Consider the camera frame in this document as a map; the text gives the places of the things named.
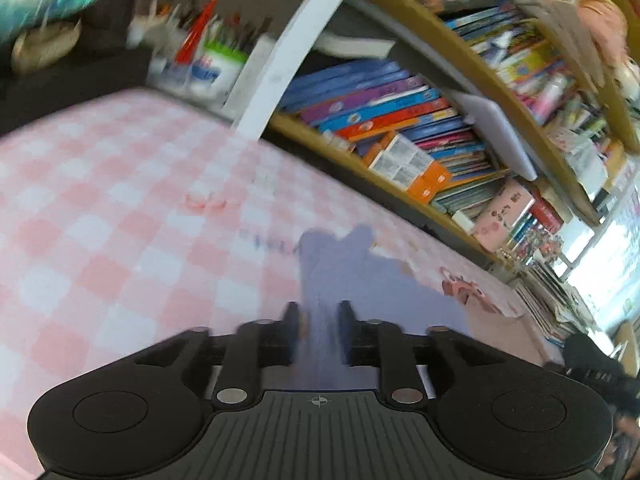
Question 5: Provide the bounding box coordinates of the white flat board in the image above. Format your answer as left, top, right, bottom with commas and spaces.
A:
452, 91, 538, 181

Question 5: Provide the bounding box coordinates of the white jar with green rim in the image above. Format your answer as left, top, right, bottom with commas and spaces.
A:
192, 42, 248, 98

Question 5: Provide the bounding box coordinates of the white wooden bookshelf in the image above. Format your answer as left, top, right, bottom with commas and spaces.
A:
220, 0, 640, 271

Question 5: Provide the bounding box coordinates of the red thick book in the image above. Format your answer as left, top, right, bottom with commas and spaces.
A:
530, 195, 566, 231

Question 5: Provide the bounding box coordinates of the row of leaning picture books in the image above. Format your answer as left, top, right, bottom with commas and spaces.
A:
280, 59, 501, 211

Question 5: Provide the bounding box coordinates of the purple and pink sweater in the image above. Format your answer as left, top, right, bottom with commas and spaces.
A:
297, 227, 546, 393

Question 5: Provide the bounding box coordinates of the stack of magazines and notebooks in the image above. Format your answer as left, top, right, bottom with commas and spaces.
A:
510, 260, 596, 346

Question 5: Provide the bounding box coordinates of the pink and blue gradient bottle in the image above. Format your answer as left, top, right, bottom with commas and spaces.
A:
530, 72, 576, 116

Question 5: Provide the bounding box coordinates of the row of colourful paperback books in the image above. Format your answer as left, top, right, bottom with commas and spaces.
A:
420, 0, 576, 101

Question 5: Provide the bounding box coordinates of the red tassel ornament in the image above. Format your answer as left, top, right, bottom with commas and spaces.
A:
175, 0, 226, 66

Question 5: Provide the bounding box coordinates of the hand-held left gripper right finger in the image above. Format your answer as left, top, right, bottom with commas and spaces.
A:
340, 301, 501, 411

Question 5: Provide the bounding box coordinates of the wristwatch with beige strap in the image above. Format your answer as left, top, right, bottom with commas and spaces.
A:
11, 20, 83, 73

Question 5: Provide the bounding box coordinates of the dark brown hat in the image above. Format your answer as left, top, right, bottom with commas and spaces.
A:
80, 0, 146, 56

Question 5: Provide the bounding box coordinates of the clear pen holder with pens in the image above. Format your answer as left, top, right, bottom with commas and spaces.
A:
545, 100, 608, 161

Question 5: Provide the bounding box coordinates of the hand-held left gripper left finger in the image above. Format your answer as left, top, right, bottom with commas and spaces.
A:
135, 302, 301, 411

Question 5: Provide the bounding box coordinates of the orange and white carton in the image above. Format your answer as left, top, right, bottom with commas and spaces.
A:
382, 132, 453, 188
365, 147, 443, 206

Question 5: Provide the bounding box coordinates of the white storage box with pens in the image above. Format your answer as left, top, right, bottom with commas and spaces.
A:
575, 140, 631, 201

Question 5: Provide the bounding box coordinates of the bundle of pens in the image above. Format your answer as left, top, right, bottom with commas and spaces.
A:
160, 2, 273, 56

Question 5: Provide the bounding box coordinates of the pink checked cartoon desk mat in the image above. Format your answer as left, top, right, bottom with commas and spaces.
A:
0, 87, 551, 480

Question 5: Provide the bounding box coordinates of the black rounded object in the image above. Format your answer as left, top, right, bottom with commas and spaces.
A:
564, 332, 626, 376

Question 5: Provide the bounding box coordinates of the colourful flower ornament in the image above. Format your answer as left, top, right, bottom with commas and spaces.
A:
510, 225, 563, 266

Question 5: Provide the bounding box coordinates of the black box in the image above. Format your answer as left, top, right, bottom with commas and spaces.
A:
0, 50, 151, 136

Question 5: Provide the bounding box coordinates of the pink sticker-covered cup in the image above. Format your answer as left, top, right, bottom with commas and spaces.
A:
472, 179, 536, 253

